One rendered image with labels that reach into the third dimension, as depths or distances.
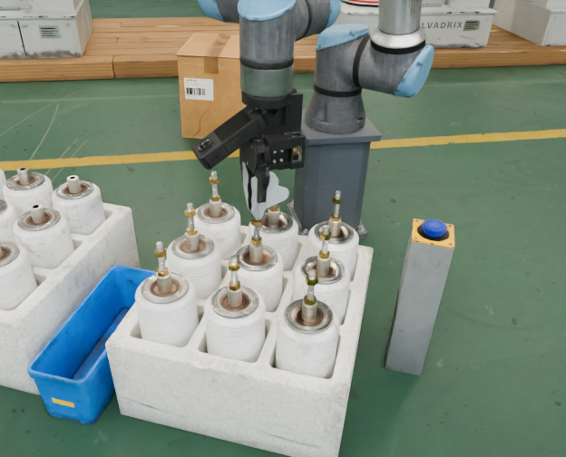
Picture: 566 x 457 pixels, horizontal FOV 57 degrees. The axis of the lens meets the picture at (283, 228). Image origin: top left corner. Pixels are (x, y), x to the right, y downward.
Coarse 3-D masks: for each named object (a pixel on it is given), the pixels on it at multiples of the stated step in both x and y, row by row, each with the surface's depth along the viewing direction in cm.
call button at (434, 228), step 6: (426, 222) 88; (432, 222) 88; (438, 222) 88; (426, 228) 87; (432, 228) 87; (438, 228) 87; (444, 228) 87; (426, 234) 88; (432, 234) 87; (438, 234) 87
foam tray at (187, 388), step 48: (240, 240) 112; (288, 288) 96; (192, 336) 85; (144, 384) 87; (192, 384) 84; (240, 384) 81; (288, 384) 78; (336, 384) 78; (192, 432) 91; (240, 432) 87; (288, 432) 84; (336, 432) 81
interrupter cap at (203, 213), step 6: (204, 204) 105; (222, 204) 106; (228, 204) 106; (198, 210) 103; (204, 210) 104; (222, 210) 104; (228, 210) 104; (234, 210) 104; (198, 216) 102; (204, 216) 102; (210, 216) 102; (216, 216) 102; (222, 216) 102; (228, 216) 102; (210, 222) 100; (216, 222) 100; (222, 222) 101
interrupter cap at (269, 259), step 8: (240, 248) 93; (248, 248) 93; (264, 248) 94; (272, 248) 93; (240, 256) 92; (248, 256) 92; (264, 256) 92; (272, 256) 92; (240, 264) 89; (248, 264) 90; (256, 264) 90; (264, 264) 90; (272, 264) 90
